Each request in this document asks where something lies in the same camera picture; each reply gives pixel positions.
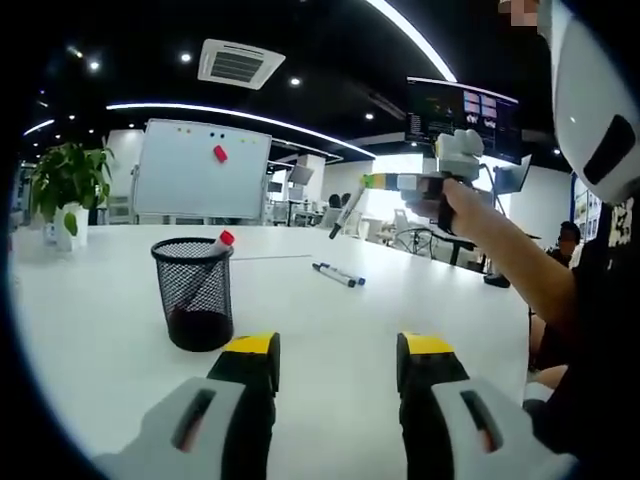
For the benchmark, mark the operator in white shirt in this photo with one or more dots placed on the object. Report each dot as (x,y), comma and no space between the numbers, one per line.
(610,350)

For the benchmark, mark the ceiling air conditioner vent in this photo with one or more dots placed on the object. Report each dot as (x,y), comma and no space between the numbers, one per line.
(240,64)

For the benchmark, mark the thin curved ceiling light strip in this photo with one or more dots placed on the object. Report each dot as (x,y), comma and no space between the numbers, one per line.
(175,105)

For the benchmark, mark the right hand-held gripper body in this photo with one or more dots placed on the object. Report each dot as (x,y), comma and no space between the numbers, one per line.
(460,152)

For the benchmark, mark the black mesh pen holder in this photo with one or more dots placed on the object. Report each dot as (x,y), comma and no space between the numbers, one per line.
(195,290)

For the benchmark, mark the person's leg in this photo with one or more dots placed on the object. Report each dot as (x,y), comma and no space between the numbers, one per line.
(547,382)

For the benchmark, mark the small black object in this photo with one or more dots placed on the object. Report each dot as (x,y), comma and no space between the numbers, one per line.
(497,281)

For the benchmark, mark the white rolling whiteboard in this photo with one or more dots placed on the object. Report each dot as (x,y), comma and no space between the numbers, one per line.
(185,175)

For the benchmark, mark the green potted plant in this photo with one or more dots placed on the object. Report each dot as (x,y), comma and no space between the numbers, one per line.
(70,170)

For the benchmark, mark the blue cap whiteboard marker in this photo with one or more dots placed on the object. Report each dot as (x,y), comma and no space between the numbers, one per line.
(361,281)

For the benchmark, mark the white chest-worn device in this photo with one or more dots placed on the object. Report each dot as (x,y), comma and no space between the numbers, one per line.
(585,100)

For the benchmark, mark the red whiteboard eraser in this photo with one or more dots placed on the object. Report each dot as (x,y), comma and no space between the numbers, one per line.
(220,153)

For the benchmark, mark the large hanging display screen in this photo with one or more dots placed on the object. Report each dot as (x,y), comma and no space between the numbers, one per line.
(430,115)

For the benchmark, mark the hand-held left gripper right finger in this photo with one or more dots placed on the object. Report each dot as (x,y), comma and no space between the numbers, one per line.
(460,425)

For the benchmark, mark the black cap whiteboard marker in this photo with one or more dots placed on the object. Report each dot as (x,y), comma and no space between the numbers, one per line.
(345,215)
(351,283)

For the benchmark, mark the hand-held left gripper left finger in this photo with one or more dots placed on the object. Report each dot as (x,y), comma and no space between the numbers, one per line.
(215,425)

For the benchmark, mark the person's right hand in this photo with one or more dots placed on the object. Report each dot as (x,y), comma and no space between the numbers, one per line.
(467,206)

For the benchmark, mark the red cap whiteboard marker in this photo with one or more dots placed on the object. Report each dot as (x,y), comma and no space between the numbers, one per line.
(227,236)

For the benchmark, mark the long curved ceiling light strip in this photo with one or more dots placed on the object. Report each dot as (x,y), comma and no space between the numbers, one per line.
(416,37)

